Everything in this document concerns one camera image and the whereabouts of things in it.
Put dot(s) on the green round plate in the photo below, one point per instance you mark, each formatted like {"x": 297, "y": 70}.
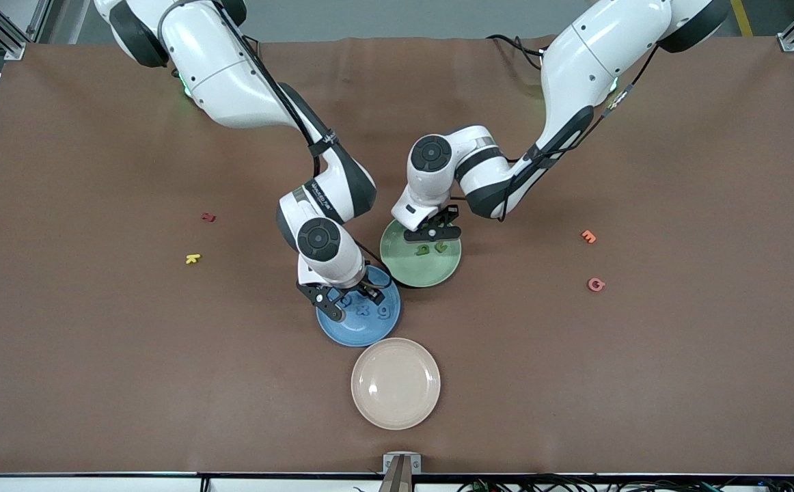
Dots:
{"x": 431, "y": 270}

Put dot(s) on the blue foam letter e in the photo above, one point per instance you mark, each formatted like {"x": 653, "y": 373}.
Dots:
{"x": 346, "y": 300}

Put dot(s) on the brown table cover sheet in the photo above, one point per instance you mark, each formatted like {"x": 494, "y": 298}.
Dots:
{"x": 643, "y": 376}

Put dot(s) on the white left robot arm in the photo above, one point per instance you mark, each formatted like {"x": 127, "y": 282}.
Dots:
{"x": 575, "y": 61}

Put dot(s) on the white table frame rail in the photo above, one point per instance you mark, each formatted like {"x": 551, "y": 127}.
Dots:
{"x": 62, "y": 484}

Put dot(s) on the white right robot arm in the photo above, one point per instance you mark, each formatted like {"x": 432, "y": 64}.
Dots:
{"x": 226, "y": 82}

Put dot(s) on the blue foam digit six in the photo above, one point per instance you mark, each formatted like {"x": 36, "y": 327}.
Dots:
{"x": 384, "y": 311}

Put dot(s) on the blue round plate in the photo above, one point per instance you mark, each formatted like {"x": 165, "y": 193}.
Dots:
{"x": 363, "y": 331}

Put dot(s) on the green lowercase foam letter b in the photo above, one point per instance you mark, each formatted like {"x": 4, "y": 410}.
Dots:
{"x": 423, "y": 250}

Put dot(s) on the pink foam letter G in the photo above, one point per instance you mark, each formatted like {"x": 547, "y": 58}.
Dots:
{"x": 590, "y": 284}

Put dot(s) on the orange foam letter E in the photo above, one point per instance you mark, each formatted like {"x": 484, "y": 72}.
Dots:
{"x": 587, "y": 236}

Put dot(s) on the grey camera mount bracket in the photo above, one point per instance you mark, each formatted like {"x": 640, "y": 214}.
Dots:
{"x": 402, "y": 471}

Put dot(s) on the beige round plate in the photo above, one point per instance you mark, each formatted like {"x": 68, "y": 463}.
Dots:
{"x": 395, "y": 384}

